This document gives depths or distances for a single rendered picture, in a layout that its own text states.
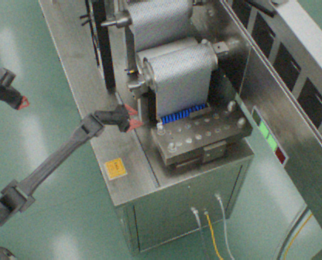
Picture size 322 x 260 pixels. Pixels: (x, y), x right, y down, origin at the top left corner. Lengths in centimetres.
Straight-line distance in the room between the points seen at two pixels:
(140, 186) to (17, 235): 121
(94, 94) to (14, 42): 175
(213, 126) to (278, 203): 116
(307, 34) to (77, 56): 129
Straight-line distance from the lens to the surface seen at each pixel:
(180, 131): 179
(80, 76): 217
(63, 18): 248
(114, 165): 184
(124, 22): 176
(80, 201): 281
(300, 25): 135
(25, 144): 310
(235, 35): 166
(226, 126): 183
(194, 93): 179
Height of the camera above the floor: 255
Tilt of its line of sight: 58 degrees down
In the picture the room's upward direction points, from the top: straight up
